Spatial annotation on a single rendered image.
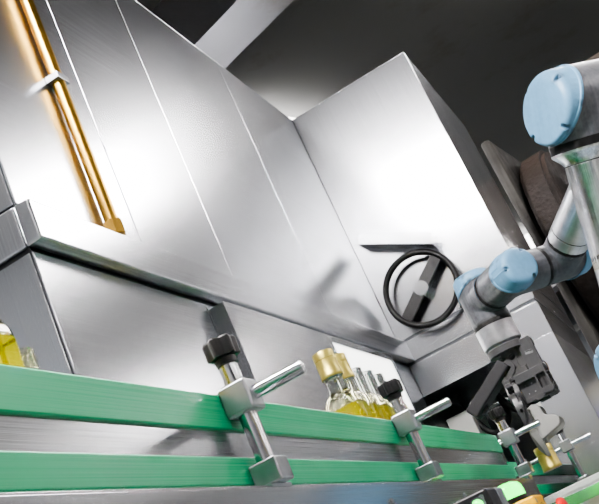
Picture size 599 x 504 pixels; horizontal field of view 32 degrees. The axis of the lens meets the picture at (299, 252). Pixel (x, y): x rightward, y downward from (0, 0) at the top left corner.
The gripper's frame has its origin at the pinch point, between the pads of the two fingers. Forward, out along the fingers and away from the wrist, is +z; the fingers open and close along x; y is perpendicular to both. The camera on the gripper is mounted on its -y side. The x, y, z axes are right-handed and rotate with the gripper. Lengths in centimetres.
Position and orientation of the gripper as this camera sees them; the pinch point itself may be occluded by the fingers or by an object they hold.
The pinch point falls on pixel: (544, 451)
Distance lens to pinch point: 198.1
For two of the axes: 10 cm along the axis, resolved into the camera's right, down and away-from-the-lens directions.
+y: 8.5, -4.8, -2.4
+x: 3.7, 1.9, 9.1
